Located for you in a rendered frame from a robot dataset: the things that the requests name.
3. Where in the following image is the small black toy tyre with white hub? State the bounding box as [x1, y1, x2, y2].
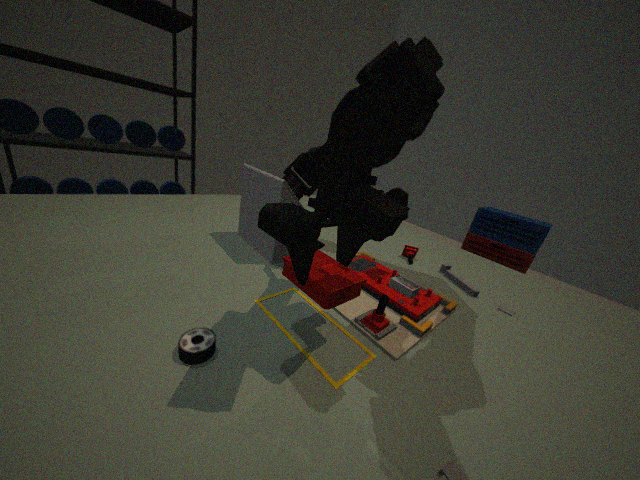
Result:
[178, 328, 216, 365]

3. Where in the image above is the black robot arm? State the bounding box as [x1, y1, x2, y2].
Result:
[282, 37, 445, 242]

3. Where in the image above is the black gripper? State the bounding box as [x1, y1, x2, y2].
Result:
[258, 156, 378, 286]

